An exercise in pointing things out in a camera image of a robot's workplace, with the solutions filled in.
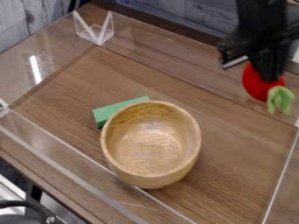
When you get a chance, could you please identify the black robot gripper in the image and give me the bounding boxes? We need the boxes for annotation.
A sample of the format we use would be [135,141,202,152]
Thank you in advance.
[218,0,299,82]

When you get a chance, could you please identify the red felt strawberry toy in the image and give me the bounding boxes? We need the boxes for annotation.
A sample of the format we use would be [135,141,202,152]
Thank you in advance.
[242,63,296,115]

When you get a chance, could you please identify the clear acrylic tray walls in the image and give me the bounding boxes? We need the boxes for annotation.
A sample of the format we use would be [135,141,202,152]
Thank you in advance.
[0,6,299,224]

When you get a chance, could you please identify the wooden bowl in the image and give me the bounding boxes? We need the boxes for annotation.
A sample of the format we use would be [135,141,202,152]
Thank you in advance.
[101,101,202,189]

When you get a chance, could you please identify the green foam block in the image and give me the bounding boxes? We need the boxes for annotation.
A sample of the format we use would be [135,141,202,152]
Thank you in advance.
[93,96,150,128]

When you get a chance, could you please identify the clear acrylic corner bracket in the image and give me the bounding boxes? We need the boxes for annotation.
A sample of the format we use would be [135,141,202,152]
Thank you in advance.
[73,11,115,46]

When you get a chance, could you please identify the black table leg bracket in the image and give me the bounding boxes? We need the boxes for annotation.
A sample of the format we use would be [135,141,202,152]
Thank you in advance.
[25,183,67,224]

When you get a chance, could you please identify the black cable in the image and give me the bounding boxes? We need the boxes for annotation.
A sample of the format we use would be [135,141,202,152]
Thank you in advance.
[0,199,41,224]

